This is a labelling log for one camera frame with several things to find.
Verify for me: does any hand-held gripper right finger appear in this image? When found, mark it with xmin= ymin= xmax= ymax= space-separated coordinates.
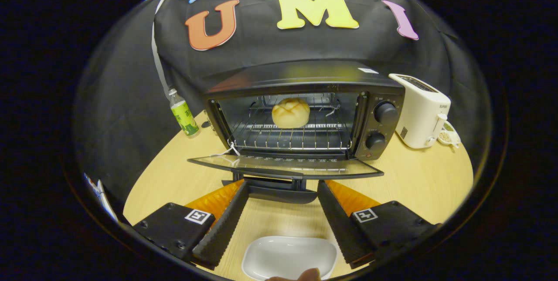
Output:
xmin=317 ymin=179 xmax=441 ymax=268

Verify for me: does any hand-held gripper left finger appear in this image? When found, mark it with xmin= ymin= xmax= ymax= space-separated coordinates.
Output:
xmin=133 ymin=179 xmax=249 ymax=270

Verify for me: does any round golden bread bun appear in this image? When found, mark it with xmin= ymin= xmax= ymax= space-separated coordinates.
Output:
xmin=272 ymin=98 xmax=311 ymax=129

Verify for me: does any black toaster oven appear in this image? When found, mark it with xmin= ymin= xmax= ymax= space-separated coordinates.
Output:
xmin=187 ymin=60 xmax=406 ymax=204

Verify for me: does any white pop-up toaster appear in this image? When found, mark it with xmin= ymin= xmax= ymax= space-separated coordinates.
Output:
xmin=388 ymin=73 xmax=452 ymax=149

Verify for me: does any white rectangular plate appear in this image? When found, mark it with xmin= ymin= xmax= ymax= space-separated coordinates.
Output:
xmin=241 ymin=236 xmax=338 ymax=281

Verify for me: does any green label plastic bottle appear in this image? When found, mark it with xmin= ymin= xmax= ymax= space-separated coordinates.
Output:
xmin=168 ymin=88 xmax=200 ymax=137

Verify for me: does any white divided condiment dish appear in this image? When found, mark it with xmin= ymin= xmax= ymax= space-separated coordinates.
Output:
xmin=437 ymin=121 xmax=461 ymax=149

